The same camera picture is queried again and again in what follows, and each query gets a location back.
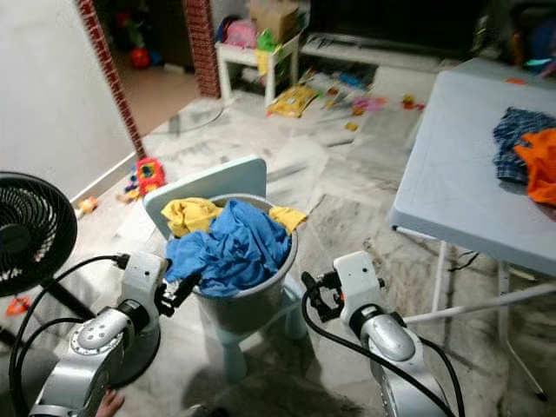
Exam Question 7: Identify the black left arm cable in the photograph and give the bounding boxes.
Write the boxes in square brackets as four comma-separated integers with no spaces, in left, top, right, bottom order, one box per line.
[9,252,131,417]

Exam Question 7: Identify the blue plaid shorts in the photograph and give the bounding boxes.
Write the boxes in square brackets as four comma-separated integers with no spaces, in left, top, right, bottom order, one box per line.
[493,106,556,185]

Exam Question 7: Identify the pink toy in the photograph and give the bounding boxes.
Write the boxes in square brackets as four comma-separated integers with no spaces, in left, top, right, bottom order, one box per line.
[350,94,386,116]

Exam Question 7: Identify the green toy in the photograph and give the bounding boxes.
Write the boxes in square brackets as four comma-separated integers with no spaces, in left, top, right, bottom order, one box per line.
[256,29,279,51]

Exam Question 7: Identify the pink bag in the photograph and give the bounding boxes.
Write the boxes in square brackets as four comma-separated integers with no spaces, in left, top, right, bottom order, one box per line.
[223,19,259,49]

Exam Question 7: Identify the black television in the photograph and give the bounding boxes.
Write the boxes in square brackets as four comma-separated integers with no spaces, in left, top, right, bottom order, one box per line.
[308,0,487,53]

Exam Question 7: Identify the black floor fan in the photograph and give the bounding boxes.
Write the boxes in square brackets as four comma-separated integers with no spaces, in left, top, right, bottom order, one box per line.
[0,171,166,387]

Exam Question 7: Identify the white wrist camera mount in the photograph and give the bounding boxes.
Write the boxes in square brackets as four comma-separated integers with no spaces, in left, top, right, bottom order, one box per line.
[120,250,168,309]
[332,250,383,314]

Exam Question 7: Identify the orange shirt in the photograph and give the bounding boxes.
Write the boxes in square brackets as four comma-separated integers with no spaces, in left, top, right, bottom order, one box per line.
[513,128,556,207]

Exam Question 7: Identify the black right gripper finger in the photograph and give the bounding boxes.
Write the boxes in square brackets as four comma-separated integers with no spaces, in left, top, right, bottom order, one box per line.
[300,271,324,315]

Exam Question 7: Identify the small white table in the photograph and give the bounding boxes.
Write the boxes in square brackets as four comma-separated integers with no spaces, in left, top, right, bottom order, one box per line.
[215,36,301,107]

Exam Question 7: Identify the grey laundry bucket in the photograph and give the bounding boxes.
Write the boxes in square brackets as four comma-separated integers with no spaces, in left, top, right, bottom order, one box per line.
[165,195,301,335]

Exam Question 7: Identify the light blue child chair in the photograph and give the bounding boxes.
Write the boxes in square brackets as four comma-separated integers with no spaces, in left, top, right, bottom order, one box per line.
[143,155,305,383]

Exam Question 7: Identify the red toy car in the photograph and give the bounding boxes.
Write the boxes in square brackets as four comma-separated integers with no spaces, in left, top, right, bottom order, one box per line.
[133,156,166,199]

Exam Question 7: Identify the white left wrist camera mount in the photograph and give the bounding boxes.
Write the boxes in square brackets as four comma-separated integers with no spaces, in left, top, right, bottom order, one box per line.
[120,250,168,309]

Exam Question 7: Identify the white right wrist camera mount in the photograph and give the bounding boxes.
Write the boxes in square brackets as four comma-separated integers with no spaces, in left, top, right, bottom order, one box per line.
[332,250,383,314]

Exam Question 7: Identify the person bare foot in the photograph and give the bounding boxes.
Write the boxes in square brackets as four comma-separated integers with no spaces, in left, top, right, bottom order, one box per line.
[94,389,127,417]

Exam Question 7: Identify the white folding table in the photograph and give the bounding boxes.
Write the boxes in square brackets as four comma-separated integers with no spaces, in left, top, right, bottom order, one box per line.
[388,56,556,400]

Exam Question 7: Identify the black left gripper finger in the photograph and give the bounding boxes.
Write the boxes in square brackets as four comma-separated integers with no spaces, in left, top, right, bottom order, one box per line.
[170,270,203,301]

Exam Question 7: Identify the yellow shirt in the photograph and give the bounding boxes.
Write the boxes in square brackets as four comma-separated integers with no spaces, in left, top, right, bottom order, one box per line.
[161,196,308,237]

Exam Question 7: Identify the cardboard box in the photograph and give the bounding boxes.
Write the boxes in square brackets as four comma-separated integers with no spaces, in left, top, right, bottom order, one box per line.
[248,0,301,43]

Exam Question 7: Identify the white low tv console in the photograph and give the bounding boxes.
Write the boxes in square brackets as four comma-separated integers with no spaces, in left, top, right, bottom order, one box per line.
[300,33,500,75]

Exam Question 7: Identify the orange toy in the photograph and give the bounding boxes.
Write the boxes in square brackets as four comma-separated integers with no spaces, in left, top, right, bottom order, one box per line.
[6,295,31,315]

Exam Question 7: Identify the blue shirt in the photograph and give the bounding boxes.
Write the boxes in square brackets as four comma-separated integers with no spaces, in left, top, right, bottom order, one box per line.
[165,198,292,299]

